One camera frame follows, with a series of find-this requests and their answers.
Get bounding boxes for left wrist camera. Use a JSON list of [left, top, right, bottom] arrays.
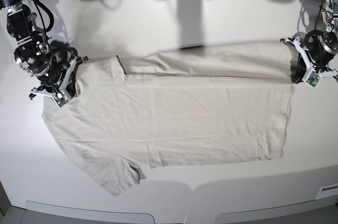
[[305, 72, 322, 88]]

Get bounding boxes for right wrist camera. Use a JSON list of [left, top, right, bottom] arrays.
[[53, 92, 69, 108]]

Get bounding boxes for beige T-shirt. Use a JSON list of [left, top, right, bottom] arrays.
[[42, 41, 297, 196]]

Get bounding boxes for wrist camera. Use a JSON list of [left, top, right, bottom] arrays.
[[305, 72, 322, 88], [53, 92, 69, 108]]

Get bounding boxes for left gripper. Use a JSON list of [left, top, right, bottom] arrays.
[[280, 30, 337, 84]]

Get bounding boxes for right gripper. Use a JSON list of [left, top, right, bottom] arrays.
[[29, 41, 87, 101]]

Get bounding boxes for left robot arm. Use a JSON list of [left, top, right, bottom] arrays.
[[280, 0, 337, 88]]

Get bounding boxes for white label sticker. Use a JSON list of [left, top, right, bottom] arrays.
[[316, 184, 338, 200]]

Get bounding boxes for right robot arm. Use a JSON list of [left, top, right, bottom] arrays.
[[1, 0, 88, 107]]

